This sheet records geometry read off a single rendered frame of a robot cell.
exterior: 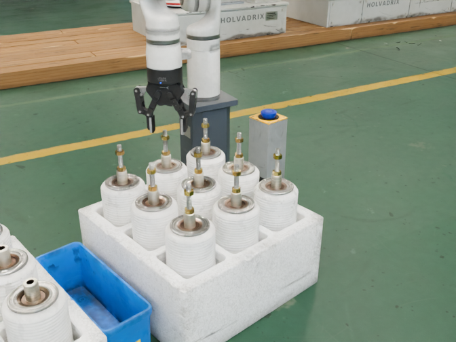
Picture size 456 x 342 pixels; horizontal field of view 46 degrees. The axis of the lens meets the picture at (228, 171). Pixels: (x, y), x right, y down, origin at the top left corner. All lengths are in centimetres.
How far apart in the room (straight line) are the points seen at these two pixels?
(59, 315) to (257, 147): 70
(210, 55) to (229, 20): 178
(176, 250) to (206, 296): 10
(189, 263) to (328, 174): 89
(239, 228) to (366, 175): 84
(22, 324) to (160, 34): 60
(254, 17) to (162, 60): 225
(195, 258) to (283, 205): 24
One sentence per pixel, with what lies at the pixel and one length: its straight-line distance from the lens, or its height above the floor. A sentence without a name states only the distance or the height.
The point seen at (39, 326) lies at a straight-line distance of 87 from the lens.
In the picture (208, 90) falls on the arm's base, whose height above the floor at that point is 33.
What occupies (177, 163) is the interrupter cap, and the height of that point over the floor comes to 25.
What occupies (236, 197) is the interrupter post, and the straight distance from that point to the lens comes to 106.
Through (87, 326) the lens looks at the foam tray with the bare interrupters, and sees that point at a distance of 93.
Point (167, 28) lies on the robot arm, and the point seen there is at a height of 57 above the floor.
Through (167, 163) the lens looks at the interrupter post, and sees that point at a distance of 123.
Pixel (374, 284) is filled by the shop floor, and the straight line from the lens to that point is 132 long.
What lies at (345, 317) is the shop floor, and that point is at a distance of 122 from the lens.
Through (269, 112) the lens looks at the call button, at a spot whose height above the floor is 33.
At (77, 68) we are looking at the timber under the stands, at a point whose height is 5.
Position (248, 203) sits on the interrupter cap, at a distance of 108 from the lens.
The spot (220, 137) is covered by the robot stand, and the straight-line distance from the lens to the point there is 155.
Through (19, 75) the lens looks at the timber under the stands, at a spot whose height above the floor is 6.
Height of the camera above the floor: 79
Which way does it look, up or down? 26 degrees down
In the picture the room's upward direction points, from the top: straight up
